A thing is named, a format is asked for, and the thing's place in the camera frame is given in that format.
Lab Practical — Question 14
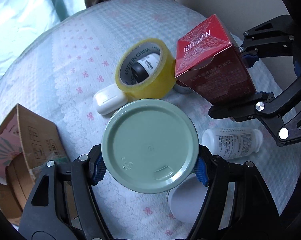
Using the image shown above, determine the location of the brown cardboard box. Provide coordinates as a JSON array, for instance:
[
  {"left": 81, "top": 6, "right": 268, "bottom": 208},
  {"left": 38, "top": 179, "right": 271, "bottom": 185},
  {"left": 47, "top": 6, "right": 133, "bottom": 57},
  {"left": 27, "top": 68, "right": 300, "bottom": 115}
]
[{"left": 0, "top": 104, "right": 69, "bottom": 225}]

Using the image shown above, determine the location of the small black white bottle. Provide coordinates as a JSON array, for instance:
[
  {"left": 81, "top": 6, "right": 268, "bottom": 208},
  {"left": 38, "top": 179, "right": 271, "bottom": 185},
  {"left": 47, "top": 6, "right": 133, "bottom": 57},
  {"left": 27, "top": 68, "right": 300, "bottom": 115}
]
[{"left": 131, "top": 53, "right": 160, "bottom": 83}]

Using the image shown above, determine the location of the white jar green label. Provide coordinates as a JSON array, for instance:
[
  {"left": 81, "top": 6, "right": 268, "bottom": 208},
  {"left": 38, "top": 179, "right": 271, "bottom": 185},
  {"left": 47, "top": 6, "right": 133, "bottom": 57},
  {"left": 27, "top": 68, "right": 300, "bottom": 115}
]
[{"left": 166, "top": 173, "right": 208, "bottom": 224}]

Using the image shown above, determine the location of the small red lidded jar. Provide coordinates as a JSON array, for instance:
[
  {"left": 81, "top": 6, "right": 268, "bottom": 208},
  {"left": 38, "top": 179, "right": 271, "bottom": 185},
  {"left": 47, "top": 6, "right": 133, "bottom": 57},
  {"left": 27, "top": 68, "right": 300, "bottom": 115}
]
[{"left": 173, "top": 82, "right": 193, "bottom": 94}]

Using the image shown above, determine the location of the yellow packing tape roll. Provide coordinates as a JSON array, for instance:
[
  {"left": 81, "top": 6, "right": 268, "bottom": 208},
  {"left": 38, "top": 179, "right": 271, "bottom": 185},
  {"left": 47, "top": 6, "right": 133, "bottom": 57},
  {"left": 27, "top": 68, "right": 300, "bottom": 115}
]
[{"left": 115, "top": 38, "right": 176, "bottom": 99}]

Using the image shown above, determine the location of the green lidded jar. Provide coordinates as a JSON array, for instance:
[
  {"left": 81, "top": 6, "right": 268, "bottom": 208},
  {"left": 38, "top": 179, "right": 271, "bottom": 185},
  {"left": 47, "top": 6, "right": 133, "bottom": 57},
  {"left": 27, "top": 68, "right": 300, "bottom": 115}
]
[{"left": 101, "top": 99, "right": 199, "bottom": 194}]

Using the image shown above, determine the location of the white pill bottle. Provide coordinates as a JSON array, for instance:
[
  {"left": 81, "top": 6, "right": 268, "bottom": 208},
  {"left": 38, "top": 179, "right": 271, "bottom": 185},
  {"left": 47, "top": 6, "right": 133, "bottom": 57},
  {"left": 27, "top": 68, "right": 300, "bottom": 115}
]
[{"left": 201, "top": 127, "right": 264, "bottom": 160}]

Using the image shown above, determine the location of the light blue sheer curtain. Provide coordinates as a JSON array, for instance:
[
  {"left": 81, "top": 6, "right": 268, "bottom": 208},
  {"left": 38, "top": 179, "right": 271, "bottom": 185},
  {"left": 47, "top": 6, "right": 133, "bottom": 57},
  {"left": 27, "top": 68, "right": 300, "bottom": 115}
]
[{"left": 0, "top": 0, "right": 86, "bottom": 79}]

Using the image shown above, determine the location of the white earbuds case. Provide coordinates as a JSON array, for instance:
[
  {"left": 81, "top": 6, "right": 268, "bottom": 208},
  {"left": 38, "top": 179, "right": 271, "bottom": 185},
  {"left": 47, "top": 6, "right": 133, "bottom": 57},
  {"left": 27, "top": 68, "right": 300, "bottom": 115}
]
[{"left": 93, "top": 83, "right": 129, "bottom": 115}]

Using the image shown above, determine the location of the red cosmetics box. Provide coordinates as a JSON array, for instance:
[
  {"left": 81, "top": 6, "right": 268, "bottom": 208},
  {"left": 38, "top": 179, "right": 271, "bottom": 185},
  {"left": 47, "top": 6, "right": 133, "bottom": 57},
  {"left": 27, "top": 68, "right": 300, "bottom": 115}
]
[{"left": 175, "top": 15, "right": 256, "bottom": 105}]

